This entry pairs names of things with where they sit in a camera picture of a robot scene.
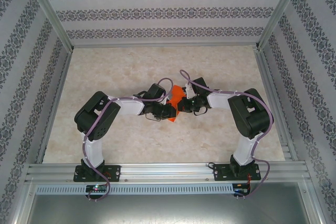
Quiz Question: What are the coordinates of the orange paper sheet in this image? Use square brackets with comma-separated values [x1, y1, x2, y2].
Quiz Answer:
[167, 84, 189, 124]

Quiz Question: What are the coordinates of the grey metal sheet panel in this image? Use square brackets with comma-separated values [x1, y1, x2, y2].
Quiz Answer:
[25, 194, 320, 224]

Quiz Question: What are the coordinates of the small control circuit board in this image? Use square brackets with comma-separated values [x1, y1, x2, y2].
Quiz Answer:
[232, 183, 252, 194]
[86, 184, 109, 193]

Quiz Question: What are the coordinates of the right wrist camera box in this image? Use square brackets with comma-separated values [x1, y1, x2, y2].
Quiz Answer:
[183, 82, 195, 97]

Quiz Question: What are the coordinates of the thin black gripper wire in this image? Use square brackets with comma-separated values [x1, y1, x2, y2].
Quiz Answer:
[143, 113, 161, 123]
[193, 104, 208, 116]

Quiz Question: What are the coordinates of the aluminium frame crossbar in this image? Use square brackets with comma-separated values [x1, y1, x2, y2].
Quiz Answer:
[70, 40, 260, 49]

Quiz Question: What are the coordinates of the long aluminium mounting rail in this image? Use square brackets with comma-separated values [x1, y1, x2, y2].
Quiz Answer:
[25, 162, 312, 183]

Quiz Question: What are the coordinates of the aluminium table side rail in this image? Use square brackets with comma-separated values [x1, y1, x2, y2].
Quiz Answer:
[35, 49, 74, 164]
[254, 47, 299, 162]

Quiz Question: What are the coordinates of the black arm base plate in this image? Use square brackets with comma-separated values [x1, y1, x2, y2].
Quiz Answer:
[74, 165, 122, 183]
[213, 163, 261, 182]

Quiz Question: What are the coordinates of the slotted grey cable duct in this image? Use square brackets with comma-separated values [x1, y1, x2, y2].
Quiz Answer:
[35, 183, 235, 195]

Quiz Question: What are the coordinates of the aluminium frame post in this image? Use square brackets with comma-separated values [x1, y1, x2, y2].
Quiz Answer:
[23, 0, 75, 51]
[9, 179, 37, 224]
[299, 180, 328, 224]
[257, 0, 307, 50]

